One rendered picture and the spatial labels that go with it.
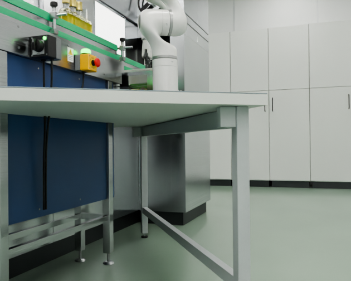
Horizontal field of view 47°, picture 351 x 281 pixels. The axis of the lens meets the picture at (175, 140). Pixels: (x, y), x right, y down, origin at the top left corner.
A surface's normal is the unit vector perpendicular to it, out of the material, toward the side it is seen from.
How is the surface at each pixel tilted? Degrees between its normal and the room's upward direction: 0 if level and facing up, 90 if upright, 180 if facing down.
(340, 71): 90
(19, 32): 90
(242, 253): 90
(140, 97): 90
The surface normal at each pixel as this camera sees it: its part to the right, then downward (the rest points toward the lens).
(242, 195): 0.27, -0.01
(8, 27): 0.94, -0.01
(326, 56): -0.33, 0.00
